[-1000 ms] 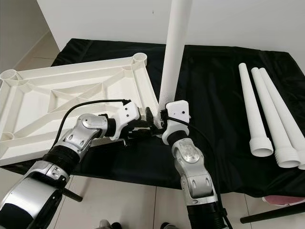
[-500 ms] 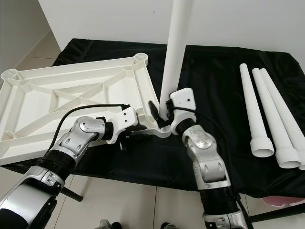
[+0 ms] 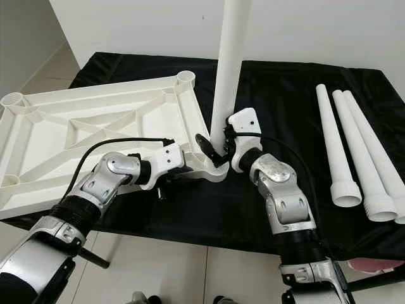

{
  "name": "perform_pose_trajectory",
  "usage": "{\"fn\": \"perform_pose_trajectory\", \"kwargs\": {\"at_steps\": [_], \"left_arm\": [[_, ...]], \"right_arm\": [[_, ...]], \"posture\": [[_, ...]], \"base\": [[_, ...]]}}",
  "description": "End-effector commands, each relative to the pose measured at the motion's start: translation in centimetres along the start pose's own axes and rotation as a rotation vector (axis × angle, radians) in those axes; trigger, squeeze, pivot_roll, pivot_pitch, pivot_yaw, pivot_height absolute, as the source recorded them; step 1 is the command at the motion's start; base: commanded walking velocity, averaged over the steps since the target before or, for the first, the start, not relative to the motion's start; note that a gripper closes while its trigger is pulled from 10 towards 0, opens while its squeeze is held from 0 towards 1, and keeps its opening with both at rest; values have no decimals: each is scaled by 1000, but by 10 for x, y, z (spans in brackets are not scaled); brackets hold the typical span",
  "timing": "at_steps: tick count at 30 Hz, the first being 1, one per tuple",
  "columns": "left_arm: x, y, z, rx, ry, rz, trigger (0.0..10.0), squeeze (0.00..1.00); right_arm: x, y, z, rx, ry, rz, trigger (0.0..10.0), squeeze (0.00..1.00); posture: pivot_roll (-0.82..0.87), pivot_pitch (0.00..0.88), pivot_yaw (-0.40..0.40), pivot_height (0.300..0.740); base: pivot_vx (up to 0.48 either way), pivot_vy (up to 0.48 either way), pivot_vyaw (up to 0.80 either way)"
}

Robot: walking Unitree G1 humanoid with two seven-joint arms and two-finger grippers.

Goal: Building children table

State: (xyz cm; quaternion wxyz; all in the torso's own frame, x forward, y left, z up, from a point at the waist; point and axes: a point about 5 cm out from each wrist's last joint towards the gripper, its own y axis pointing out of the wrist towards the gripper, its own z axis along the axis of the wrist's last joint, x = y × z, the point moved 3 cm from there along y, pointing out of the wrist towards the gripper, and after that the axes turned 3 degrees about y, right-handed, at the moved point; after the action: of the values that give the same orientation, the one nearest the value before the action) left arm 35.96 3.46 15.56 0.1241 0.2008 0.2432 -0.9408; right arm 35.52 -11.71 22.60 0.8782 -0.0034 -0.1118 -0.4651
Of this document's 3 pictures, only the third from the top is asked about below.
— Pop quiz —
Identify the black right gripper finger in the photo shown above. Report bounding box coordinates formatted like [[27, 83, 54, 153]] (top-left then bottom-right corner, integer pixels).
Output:
[[195, 133, 223, 167]]

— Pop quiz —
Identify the white plastic table leg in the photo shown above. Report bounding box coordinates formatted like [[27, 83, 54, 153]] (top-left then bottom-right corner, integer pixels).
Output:
[[342, 89, 405, 225], [315, 84, 363, 208], [210, 0, 252, 162], [331, 89, 399, 223]]

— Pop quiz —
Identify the white plastic children table top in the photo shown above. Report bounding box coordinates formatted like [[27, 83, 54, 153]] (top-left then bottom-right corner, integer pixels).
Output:
[[0, 70, 228, 222]]

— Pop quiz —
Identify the black table cloth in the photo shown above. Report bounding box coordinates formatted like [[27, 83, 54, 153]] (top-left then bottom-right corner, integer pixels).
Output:
[[0, 51, 405, 262]]

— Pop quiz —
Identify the black metal support rod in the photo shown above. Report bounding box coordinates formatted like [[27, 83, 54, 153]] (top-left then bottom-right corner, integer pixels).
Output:
[[348, 269, 405, 293], [79, 247, 111, 270]]

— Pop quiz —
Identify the grey robot left foot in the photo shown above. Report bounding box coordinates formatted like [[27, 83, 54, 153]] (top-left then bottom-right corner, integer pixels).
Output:
[[131, 291, 150, 304]]

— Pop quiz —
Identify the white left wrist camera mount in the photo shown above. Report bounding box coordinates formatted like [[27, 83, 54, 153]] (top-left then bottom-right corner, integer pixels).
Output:
[[147, 142, 186, 186]]

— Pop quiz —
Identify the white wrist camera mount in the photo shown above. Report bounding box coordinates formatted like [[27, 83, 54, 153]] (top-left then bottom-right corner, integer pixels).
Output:
[[228, 108, 264, 174], [147, 142, 186, 186]]

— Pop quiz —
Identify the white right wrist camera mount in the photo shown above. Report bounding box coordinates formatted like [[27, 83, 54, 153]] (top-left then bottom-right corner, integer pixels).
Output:
[[228, 108, 264, 174]]

